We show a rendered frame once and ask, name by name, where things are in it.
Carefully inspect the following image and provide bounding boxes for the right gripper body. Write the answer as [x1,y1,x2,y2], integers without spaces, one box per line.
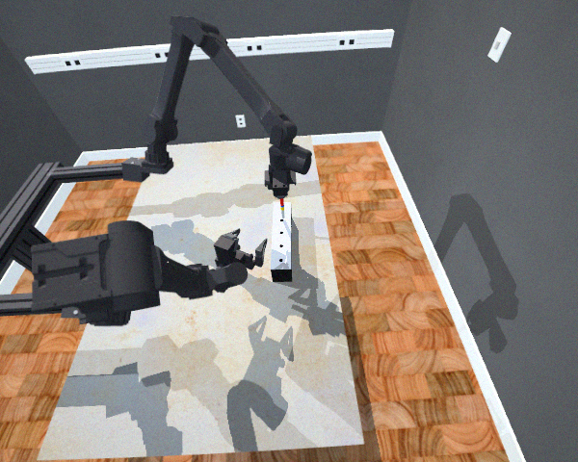
[236,244,263,270]

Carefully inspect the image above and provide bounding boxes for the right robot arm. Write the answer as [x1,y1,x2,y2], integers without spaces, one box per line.
[31,220,248,324]

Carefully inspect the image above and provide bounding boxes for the white block with holes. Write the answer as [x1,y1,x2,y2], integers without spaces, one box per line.
[271,202,292,282]

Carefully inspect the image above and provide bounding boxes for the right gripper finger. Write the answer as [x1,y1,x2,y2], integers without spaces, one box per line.
[221,228,240,237]
[255,238,268,265]

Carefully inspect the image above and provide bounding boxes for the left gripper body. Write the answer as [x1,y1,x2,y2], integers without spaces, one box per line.
[264,165,297,190]

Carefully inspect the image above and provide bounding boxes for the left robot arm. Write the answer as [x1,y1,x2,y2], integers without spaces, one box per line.
[141,16,312,199]

